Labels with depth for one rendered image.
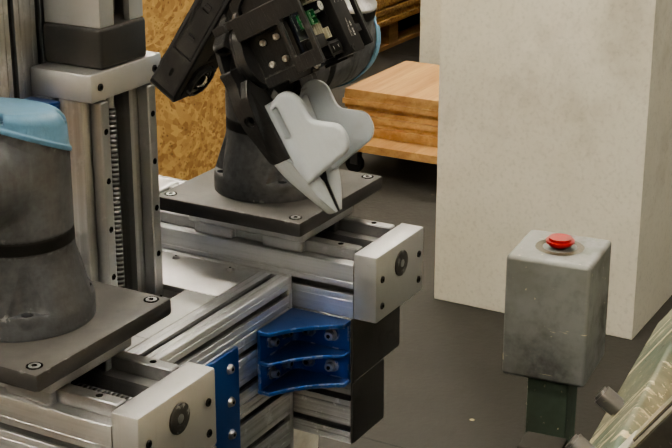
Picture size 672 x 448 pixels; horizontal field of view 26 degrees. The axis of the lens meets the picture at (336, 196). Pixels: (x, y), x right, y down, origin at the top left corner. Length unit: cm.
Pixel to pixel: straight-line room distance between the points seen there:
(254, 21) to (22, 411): 66
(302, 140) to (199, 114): 238
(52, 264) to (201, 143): 191
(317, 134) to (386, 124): 433
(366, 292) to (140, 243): 29
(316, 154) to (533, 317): 107
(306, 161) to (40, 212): 53
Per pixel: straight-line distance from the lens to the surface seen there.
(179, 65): 105
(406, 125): 529
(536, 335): 205
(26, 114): 146
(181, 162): 337
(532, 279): 202
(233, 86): 100
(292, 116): 100
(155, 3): 325
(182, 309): 179
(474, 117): 405
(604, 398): 176
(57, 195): 149
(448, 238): 419
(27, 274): 150
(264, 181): 187
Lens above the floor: 165
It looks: 19 degrees down
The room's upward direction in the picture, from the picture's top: straight up
